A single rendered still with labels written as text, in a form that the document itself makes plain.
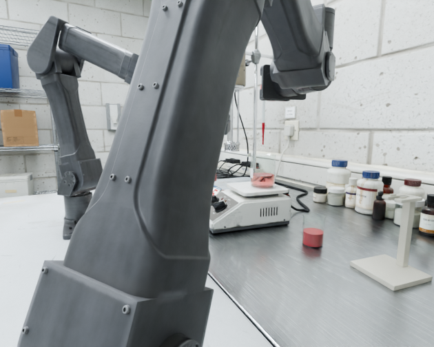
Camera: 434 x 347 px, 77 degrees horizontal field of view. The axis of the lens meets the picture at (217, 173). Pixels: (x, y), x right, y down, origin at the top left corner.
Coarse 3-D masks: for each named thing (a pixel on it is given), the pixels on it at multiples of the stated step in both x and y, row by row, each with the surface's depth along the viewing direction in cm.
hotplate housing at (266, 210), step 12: (228, 192) 70; (240, 204) 61; (252, 204) 61; (264, 204) 62; (276, 204) 63; (288, 204) 64; (228, 216) 60; (240, 216) 61; (252, 216) 62; (264, 216) 63; (276, 216) 64; (288, 216) 65; (216, 228) 59; (228, 228) 61; (240, 228) 62; (252, 228) 63
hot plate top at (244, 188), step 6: (228, 186) 70; (234, 186) 68; (240, 186) 68; (246, 186) 68; (276, 186) 68; (240, 192) 63; (246, 192) 61; (252, 192) 62; (258, 192) 62; (264, 192) 62; (270, 192) 63; (276, 192) 63; (282, 192) 64
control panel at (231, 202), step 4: (220, 192) 72; (216, 196) 70; (220, 196) 69; (224, 196) 68; (228, 196) 67; (228, 200) 65; (232, 200) 64; (228, 204) 63; (232, 204) 62; (212, 208) 65; (228, 208) 61; (212, 212) 63; (220, 212) 61; (224, 212) 60; (212, 216) 62; (216, 216) 60; (212, 220) 60
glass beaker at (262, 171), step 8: (256, 160) 64; (264, 160) 64; (272, 160) 64; (256, 168) 65; (264, 168) 64; (272, 168) 65; (256, 176) 65; (264, 176) 64; (272, 176) 65; (256, 184) 65; (264, 184) 65; (272, 184) 65
